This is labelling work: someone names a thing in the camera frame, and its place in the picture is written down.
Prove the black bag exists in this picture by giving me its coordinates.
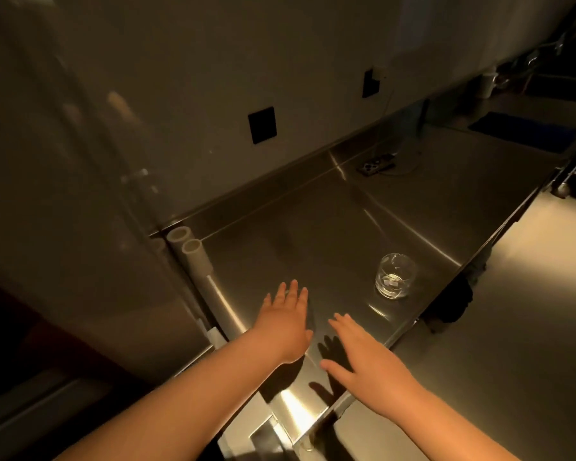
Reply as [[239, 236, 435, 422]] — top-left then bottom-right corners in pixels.
[[422, 263, 486, 334]]

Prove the white paper roll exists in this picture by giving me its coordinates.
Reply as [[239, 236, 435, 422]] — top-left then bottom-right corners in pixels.
[[181, 238, 216, 280], [165, 226, 195, 255]]

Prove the black power strip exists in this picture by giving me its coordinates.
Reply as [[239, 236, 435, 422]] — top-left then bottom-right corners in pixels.
[[357, 156, 397, 177]]

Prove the chrome faucet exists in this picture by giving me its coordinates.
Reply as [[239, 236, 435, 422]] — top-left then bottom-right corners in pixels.
[[504, 38, 565, 80]]

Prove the power strip with white cable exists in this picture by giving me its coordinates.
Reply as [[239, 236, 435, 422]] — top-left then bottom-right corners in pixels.
[[376, 76, 426, 177]]

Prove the dark blue cloth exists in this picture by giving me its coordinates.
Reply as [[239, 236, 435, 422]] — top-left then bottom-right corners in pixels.
[[468, 111, 576, 153]]

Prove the short clear drinking glass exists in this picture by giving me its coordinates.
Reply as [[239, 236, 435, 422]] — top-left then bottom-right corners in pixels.
[[374, 252, 419, 299]]

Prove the white pump soap bottle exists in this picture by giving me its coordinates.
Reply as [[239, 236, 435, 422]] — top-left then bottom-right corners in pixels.
[[477, 67, 496, 99]]

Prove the black wall socket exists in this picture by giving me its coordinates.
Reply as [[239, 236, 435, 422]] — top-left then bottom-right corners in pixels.
[[362, 67, 381, 99], [247, 106, 277, 145]]

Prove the person's left hand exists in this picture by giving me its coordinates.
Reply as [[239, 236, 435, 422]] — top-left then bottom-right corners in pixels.
[[249, 279, 314, 366]]

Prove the person's left forearm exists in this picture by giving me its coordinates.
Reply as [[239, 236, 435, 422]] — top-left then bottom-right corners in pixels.
[[52, 330, 289, 461]]

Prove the person's right hand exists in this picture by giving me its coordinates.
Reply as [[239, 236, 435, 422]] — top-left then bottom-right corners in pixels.
[[320, 312, 426, 421]]

